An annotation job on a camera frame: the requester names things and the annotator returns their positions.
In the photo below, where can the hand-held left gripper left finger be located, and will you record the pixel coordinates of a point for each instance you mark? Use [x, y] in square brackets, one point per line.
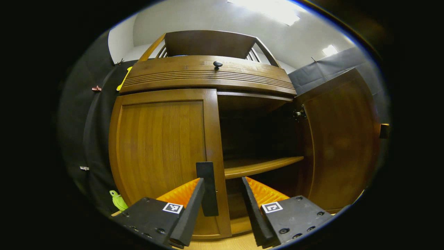
[189, 215]

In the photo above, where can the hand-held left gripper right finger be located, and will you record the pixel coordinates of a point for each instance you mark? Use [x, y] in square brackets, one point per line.
[255, 215]

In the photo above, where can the wooden shoe cabinet door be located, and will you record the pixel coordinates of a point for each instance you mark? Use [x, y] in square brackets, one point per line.
[159, 146]
[343, 139]

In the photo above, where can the wooden double-door shoe cabinet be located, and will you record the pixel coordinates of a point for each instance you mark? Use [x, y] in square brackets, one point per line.
[208, 43]

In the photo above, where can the wooden inner cabinet shelf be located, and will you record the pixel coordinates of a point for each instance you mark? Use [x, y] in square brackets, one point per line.
[256, 167]

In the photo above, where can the metal door hinge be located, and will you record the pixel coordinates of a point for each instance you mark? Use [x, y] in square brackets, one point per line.
[300, 113]

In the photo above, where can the green toy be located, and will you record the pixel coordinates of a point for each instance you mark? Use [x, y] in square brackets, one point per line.
[118, 201]

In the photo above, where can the wooden drawer front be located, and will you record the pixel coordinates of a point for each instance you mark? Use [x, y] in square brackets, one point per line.
[173, 74]

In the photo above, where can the black round drawer knob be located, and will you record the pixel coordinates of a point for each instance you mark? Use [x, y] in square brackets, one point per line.
[218, 64]

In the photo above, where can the red cloth clip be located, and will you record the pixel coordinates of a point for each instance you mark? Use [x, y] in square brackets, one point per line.
[96, 89]

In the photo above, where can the small ceiling light panel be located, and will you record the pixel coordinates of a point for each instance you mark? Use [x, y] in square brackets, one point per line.
[329, 50]

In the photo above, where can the large ceiling light panel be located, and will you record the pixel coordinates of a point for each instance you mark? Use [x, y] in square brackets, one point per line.
[267, 8]

